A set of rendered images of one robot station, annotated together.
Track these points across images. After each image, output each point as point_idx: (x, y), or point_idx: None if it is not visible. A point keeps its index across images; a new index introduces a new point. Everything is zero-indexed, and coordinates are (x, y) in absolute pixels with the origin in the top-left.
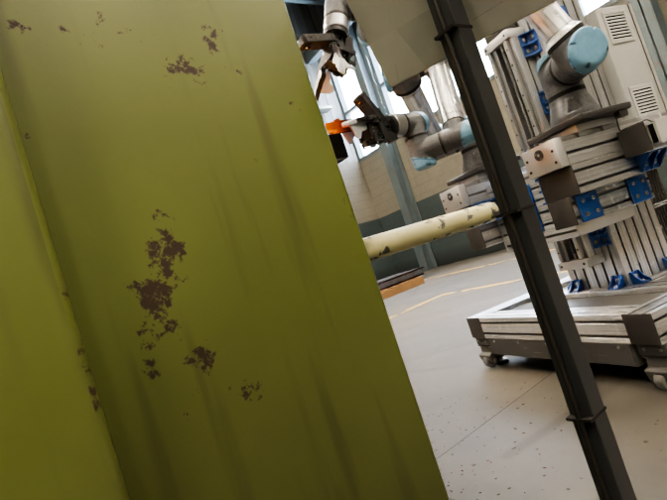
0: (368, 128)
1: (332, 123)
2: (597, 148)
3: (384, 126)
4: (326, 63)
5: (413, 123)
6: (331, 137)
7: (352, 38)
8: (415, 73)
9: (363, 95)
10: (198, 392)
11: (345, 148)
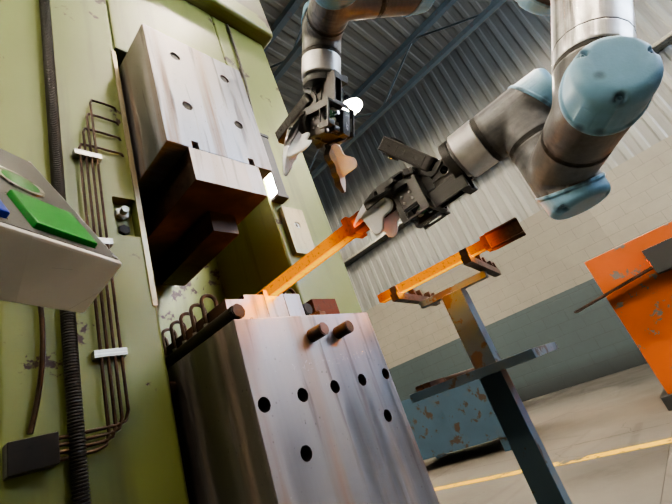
0: (396, 203)
1: (340, 229)
2: None
3: (435, 174)
4: (314, 144)
5: (494, 128)
6: (2, 451)
7: (333, 70)
8: (38, 305)
9: (381, 145)
10: None
11: (6, 464)
